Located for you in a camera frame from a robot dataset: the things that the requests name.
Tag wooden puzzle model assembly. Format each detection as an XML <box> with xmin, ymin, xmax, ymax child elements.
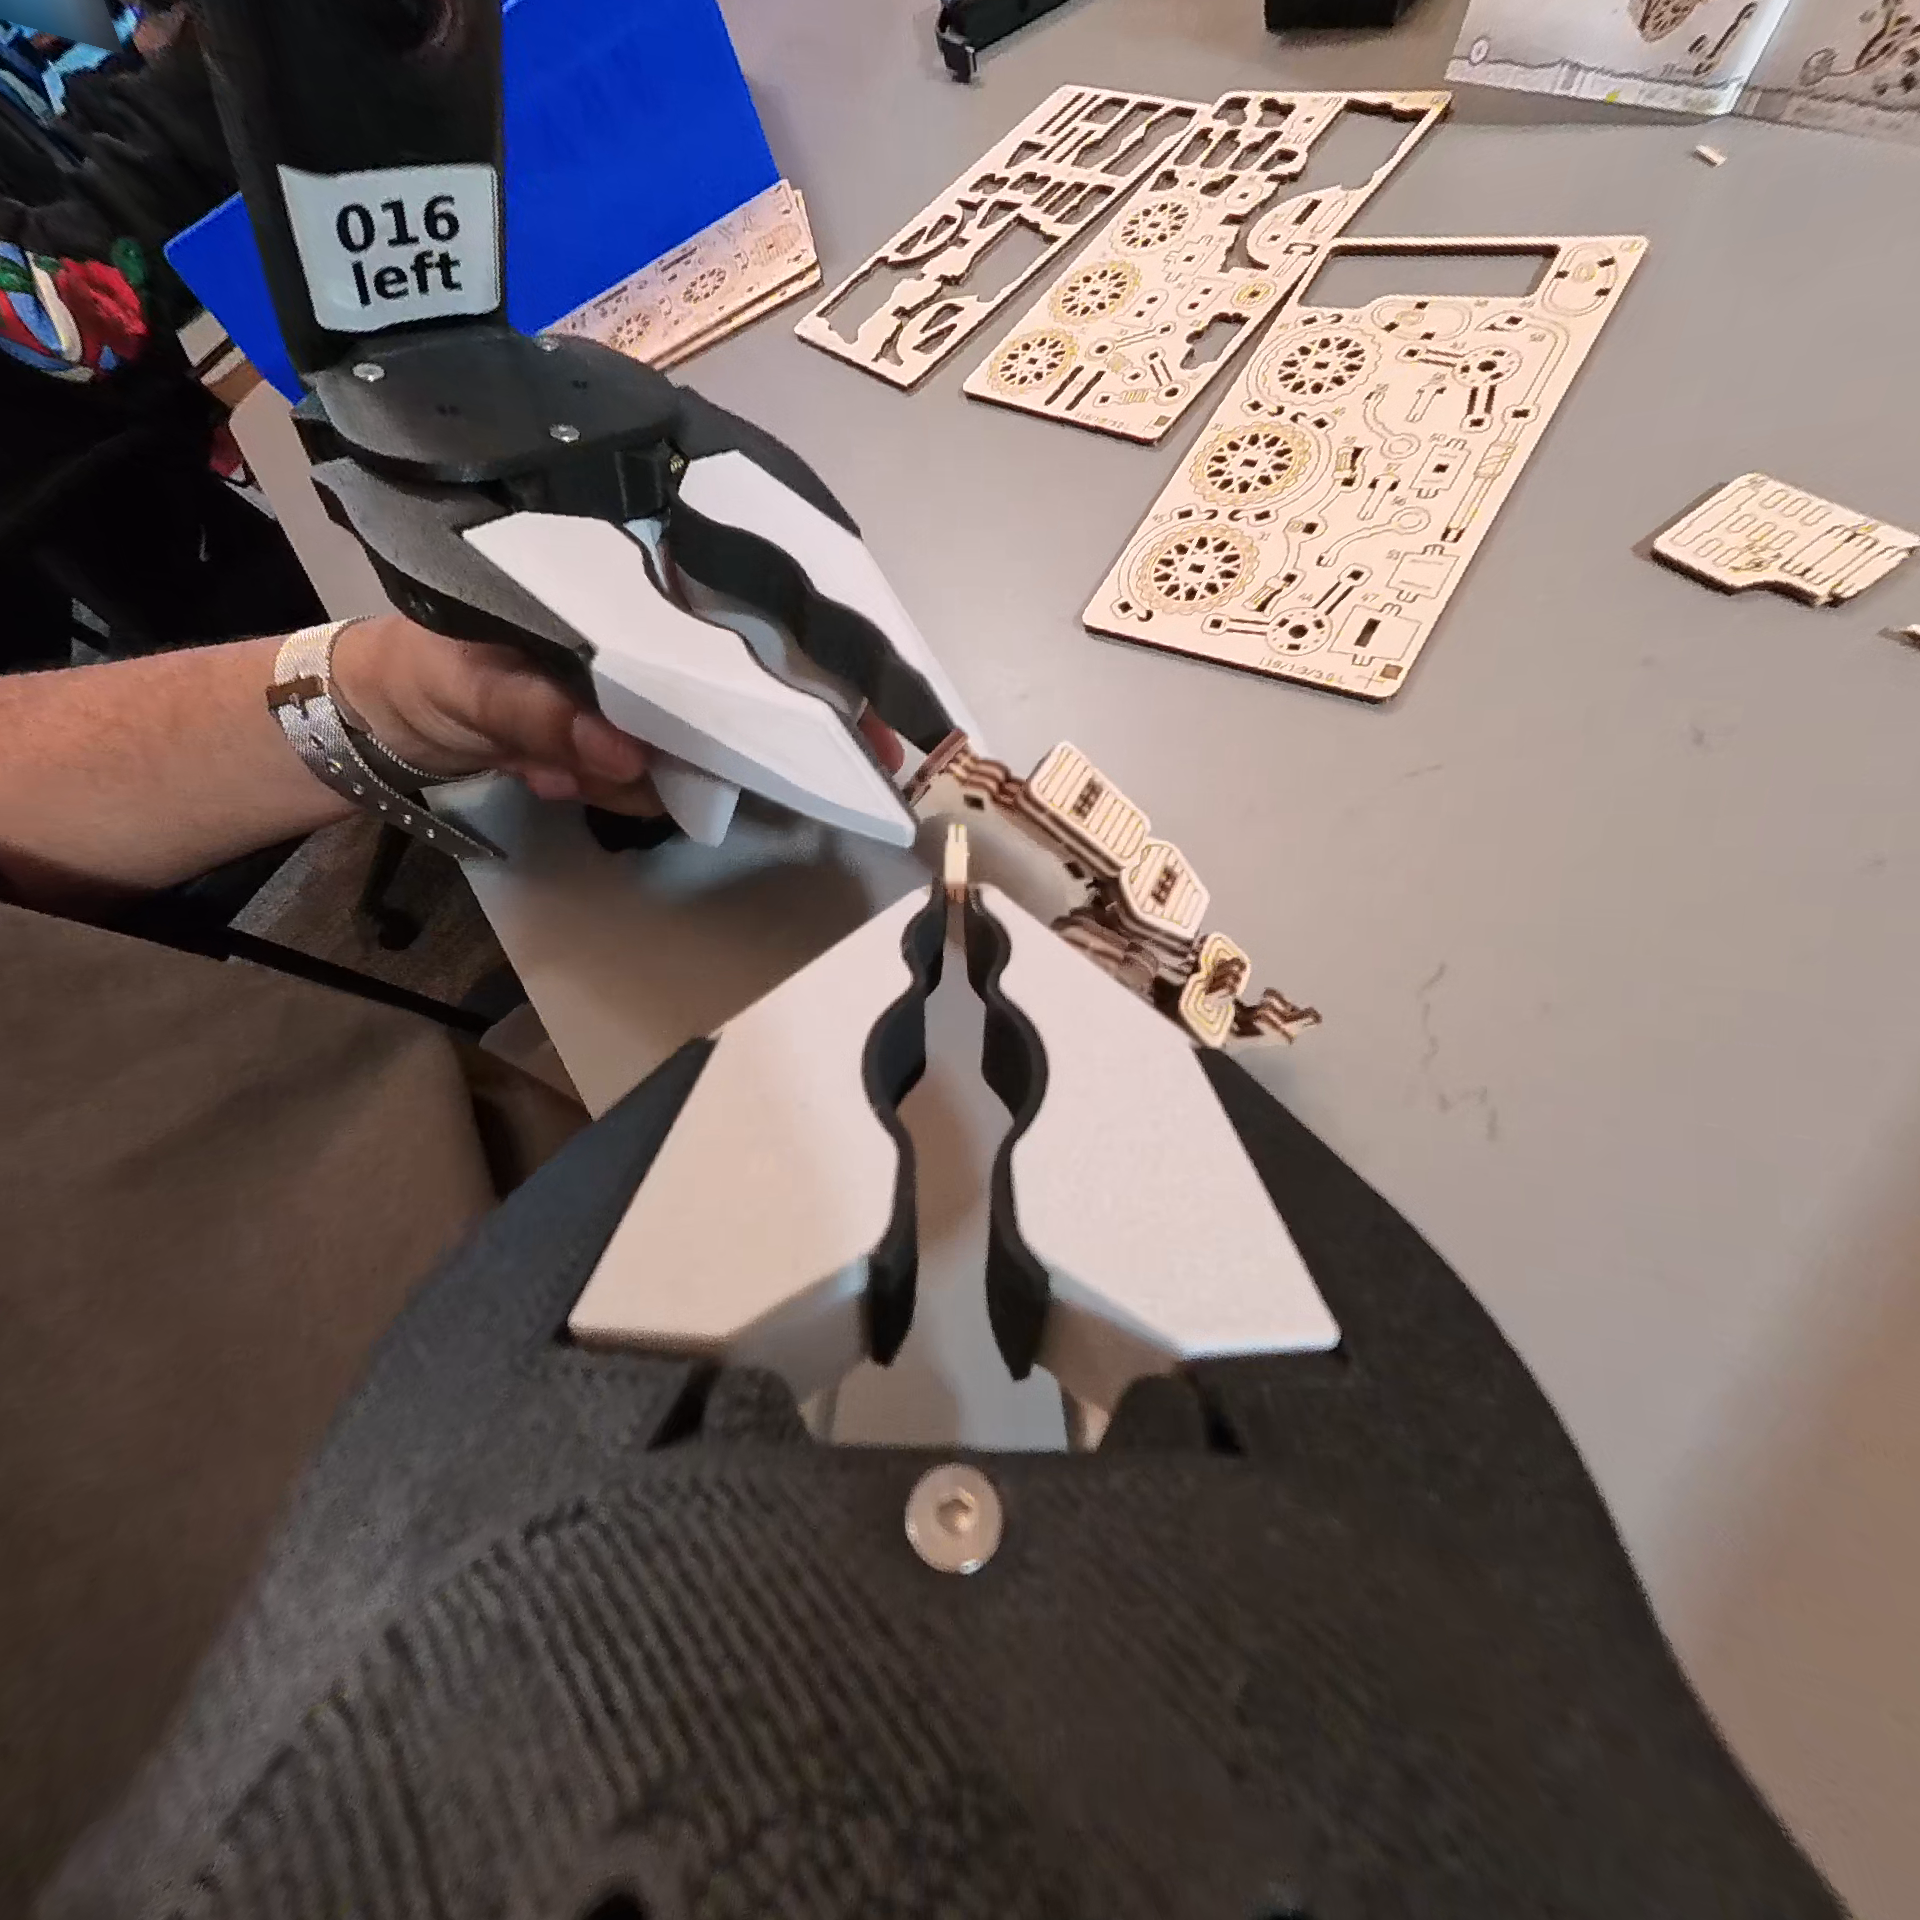
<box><xmin>901</xmin><ymin>741</ymin><xmax>1324</xmax><ymax>1051</ymax></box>

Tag grey desk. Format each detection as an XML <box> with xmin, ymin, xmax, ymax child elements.
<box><xmin>451</xmin><ymin>0</ymin><xmax>1920</xmax><ymax>1862</ymax></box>

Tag person's left hand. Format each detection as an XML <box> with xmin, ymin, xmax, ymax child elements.
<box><xmin>342</xmin><ymin>611</ymin><xmax>680</xmax><ymax>823</ymax></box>

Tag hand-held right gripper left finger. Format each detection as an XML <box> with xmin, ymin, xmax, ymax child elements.
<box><xmin>567</xmin><ymin>881</ymin><xmax>946</xmax><ymax>1374</ymax></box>

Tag partly punched wooden puzzle sheet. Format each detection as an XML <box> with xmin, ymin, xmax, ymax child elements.
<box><xmin>960</xmin><ymin>89</ymin><xmax>1456</xmax><ymax>447</ymax></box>

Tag black strapped device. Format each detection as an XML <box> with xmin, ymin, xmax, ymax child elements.
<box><xmin>930</xmin><ymin>0</ymin><xmax>1055</xmax><ymax>82</ymax></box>

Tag person's left forearm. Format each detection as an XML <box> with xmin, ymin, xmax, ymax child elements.
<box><xmin>0</xmin><ymin>659</ymin><xmax>349</xmax><ymax>904</ymax></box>

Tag silver mesh wristband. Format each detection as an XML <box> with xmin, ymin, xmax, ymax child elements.
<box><xmin>266</xmin><ymin>615</ymin><xmax>507</xmax><ymax>861</ymax></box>

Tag mostly empty wooden puzzle sheet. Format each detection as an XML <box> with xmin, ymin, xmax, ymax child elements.
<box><xmin>794</xmin><ymin>85</ymin><xmax>1221</xmax><ymax>392</ymax></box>

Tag wooden puzzle sheet with wheels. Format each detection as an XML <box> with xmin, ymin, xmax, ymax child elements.
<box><xmin>1080</xmin><ymin>233</ymin><xmax>1651</xmax><ymax>703</ymax></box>

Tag slotted wooden puzzle piece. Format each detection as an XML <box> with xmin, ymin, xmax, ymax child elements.
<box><xmin>1651</xmin><ymin>471</ymin><xmax>1920</xmax><ymax>608</ymax></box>

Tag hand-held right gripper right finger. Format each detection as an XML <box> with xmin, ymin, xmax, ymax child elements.
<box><xmin>960</xmin><ymin>881</ymin><xmax>1344</xmax><ymax>1408</ymax></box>

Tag printed instruction booklet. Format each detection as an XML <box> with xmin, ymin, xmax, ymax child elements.
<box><xmin>1445</xmin><ymin>0</ymin><xmax>1920</xmax><ymax>145</ymax></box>

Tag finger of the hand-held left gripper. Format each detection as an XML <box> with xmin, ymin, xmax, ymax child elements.
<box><xmin>461</xmin><ymin>513</ymin><xmax>920</xmax><ymax>853</ymax></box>
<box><xmin>656</xmin><ymin>447</ymin><xmax>965</xmax><ymax>753</ymax></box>

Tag stack of wooden puzzle sheets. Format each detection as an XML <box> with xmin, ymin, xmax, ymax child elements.
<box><xmin>544</xmin><ymin>179</ymin><xmax>824</xmax><ymax>373</ymax></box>

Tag person's brown trousers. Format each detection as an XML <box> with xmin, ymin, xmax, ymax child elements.
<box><xmin>0</xmin><ymin>896</ymin><xmax>589</xmax><ymax>1920</ymax></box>

